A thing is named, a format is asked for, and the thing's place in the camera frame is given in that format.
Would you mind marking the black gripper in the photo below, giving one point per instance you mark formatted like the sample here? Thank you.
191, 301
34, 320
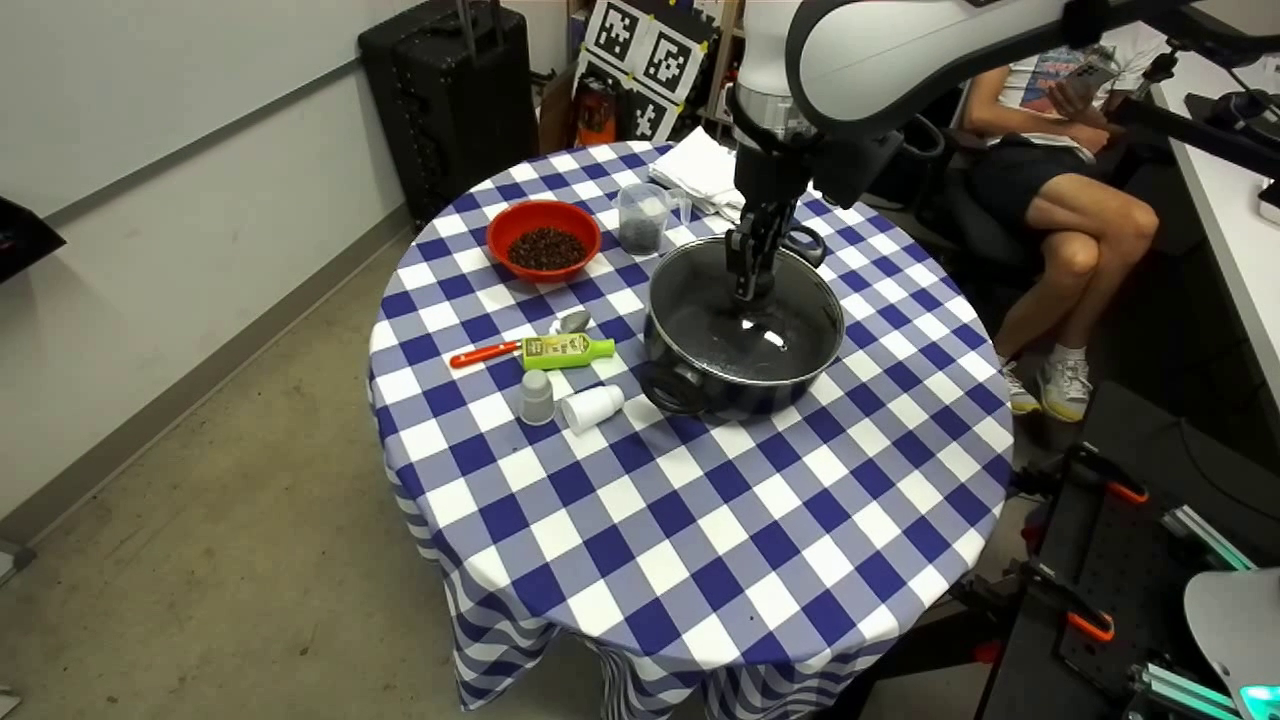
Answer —
771, 184

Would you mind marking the glass pot lid black knob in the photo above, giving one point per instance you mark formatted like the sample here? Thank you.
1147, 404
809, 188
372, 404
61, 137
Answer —
785, 342

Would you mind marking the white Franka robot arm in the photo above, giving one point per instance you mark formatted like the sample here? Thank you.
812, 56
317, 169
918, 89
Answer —
923, 53

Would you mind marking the black cooking pot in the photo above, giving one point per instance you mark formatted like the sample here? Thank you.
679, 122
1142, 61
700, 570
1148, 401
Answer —
706, 401

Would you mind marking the folded white towel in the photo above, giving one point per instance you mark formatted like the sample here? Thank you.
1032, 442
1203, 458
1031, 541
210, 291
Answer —
695, 169

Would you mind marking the clear plastic cup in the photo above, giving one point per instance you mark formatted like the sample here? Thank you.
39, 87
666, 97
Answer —
642, 225

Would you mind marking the green package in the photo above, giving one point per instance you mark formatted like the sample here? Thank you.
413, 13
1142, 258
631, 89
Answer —
570, 350

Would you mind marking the small white bottle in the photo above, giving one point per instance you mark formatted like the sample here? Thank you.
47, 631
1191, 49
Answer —
594, 404
532, 397

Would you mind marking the red bowl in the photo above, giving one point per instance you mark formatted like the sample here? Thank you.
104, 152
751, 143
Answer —
545, 246

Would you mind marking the black white marker board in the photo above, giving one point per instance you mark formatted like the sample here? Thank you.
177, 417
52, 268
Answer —
648, 53

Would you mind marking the blue white checkered tablecloth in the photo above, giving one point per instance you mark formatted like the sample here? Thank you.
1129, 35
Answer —
695, 534

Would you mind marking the seated person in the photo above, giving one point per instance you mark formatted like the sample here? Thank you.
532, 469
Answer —
1064, 212

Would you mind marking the white sneaker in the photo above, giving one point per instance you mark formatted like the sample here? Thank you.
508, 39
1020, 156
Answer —
1060, 384

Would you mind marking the black cabinet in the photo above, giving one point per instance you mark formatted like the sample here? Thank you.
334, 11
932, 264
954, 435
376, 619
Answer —
446, 92

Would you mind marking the black boom pole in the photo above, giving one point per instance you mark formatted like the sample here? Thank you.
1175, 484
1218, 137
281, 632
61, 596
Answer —
1203, 135

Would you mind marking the black equipment base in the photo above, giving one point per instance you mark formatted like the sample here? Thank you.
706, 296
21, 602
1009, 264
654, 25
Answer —
1134, 574

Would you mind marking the white desk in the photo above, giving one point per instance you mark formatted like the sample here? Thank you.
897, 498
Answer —
1243, 225

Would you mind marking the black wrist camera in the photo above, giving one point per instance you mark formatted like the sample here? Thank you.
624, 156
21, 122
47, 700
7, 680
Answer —
863, 162

